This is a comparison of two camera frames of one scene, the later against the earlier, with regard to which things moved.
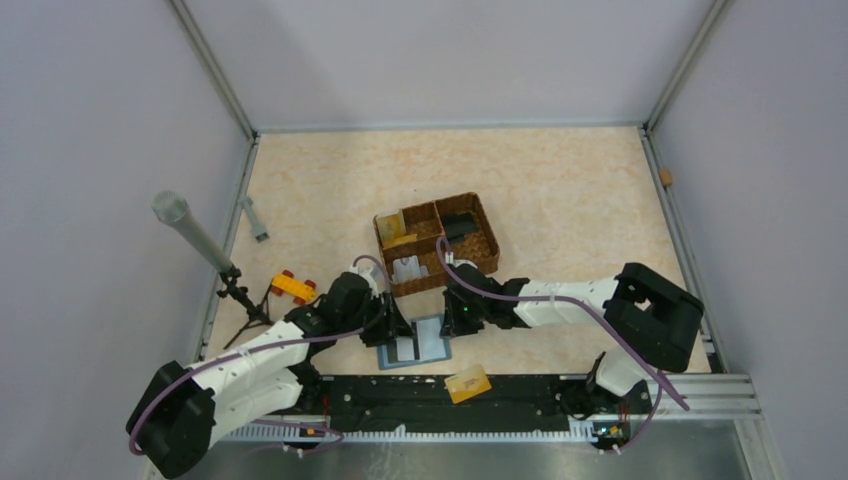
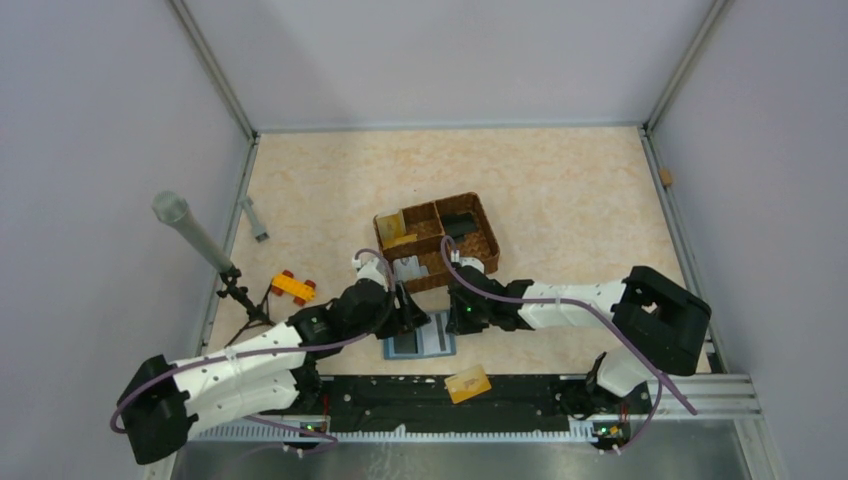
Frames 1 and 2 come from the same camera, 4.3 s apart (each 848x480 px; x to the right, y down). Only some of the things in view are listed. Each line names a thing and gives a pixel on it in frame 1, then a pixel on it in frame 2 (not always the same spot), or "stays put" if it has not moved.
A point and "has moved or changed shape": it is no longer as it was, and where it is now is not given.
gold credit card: (468, 384) stays put
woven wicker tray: (409, 236) stays put
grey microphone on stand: (171, 207) stays put
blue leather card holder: (423, 345) has moved or changed shape
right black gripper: (453, 325) stays put
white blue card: (405, 349) → (436, 340)
